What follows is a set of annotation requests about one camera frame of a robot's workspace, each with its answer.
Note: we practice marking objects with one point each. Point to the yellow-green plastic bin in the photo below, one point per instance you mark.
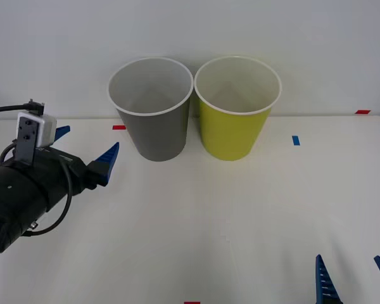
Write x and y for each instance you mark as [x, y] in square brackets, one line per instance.
[231, 133]

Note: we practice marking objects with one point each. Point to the grey plastic bin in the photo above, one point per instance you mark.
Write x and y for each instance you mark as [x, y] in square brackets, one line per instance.
[158, 133]

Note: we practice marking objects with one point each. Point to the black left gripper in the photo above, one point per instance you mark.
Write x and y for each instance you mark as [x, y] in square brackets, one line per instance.
[60, 174]

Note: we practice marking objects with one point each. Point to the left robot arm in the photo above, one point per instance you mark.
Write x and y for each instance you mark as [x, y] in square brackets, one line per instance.
[12, 196]

